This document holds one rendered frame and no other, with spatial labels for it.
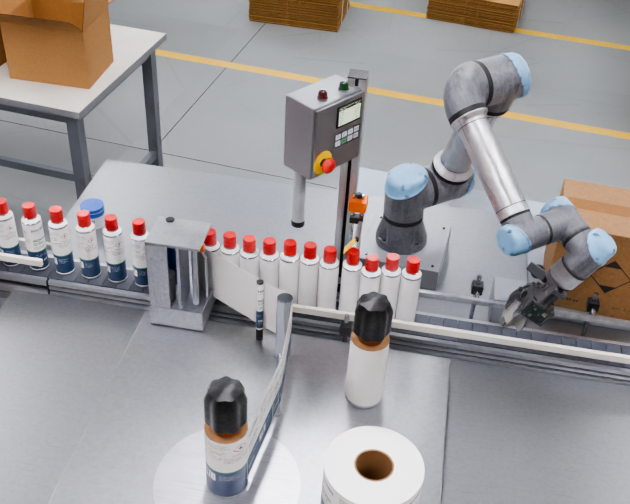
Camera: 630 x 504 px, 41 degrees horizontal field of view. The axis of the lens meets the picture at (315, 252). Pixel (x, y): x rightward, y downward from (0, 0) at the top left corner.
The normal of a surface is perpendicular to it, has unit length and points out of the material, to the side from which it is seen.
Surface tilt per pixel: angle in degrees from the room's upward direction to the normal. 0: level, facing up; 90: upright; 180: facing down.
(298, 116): 90
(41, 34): 90
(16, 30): 90
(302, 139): 90
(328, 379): 0
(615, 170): 0
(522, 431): 0
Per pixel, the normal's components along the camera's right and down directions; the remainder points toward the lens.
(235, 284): -0.62, 0.45
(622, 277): -0.25, 0.58
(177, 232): 0.05, -0.79
